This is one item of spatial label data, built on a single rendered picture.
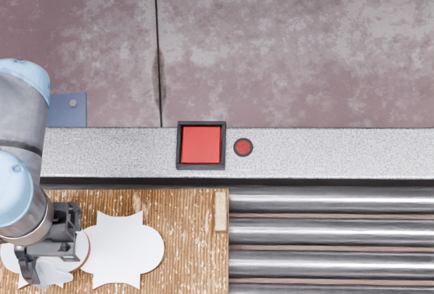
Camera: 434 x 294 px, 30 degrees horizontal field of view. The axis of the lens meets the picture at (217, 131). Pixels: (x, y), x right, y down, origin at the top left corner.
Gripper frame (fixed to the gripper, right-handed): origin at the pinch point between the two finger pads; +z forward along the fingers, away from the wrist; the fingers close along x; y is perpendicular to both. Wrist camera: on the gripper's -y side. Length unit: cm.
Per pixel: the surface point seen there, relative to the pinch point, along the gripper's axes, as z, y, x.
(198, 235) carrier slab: 0.5, 22.7, 2.2
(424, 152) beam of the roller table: 1, 57, 15
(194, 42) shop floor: 94, 16, 80
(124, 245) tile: -0.2, 11.8, 0.5
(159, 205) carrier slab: 0.7, 16.8, 6.8
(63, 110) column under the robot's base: 94, -21, 59
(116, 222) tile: -0.1, 10.5, 4.0
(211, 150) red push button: 1.0, 24.5, 15.7
